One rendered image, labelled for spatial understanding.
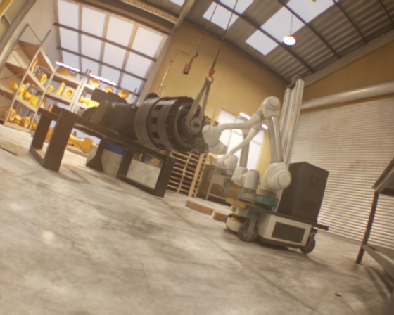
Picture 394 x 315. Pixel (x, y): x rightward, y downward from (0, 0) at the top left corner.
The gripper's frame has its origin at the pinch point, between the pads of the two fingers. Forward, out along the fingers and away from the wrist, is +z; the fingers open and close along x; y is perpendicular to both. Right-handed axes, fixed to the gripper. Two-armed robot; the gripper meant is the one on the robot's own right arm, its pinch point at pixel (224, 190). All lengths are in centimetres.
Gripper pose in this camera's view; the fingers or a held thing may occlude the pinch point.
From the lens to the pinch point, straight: 215.0
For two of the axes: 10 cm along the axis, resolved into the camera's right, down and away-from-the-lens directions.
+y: 9.5, 3.2, 0.7
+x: -1.0, 1.0, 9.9
